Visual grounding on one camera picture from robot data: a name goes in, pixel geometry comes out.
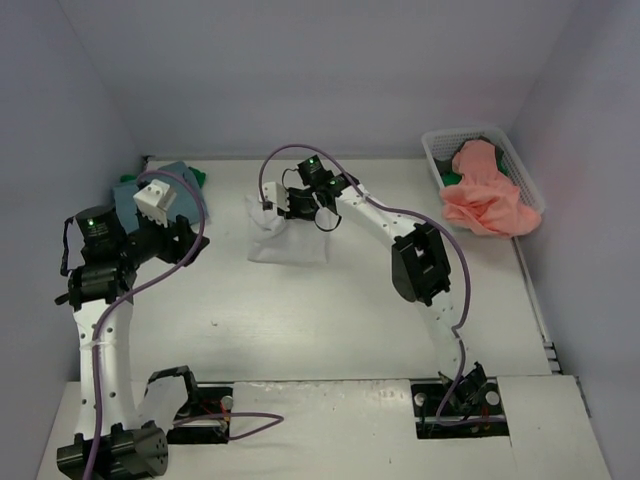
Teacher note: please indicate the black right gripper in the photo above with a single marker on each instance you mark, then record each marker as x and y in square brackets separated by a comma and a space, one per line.
[295, 206]

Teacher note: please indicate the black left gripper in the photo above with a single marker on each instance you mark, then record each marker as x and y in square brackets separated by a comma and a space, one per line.
[179, 240]

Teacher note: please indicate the grey-blue t shirt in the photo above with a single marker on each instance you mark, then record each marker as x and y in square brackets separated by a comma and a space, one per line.
[184, 204]

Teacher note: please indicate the white t shirt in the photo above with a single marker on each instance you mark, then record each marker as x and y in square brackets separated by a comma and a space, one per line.
[274, 240]

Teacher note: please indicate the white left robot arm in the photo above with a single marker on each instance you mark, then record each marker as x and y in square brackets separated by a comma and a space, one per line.
[116, 437]

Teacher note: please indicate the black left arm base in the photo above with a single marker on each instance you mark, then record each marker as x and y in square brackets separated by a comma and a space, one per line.
[213, 398]

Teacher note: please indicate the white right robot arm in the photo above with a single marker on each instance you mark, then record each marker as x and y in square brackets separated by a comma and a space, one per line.
[420, 269]

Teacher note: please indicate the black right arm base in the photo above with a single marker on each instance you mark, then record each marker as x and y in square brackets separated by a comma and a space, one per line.
[482, 418]

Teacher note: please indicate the pink t shirt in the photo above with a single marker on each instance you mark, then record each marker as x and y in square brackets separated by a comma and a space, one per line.
[485, 201]

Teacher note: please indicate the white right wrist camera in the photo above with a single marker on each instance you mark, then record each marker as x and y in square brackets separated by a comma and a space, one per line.
[274, 197]

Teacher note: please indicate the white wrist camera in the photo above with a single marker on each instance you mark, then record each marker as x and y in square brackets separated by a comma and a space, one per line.
[154, 201]
[274, 197]

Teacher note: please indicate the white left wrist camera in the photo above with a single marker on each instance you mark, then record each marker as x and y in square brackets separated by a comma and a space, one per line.
[154, 201]

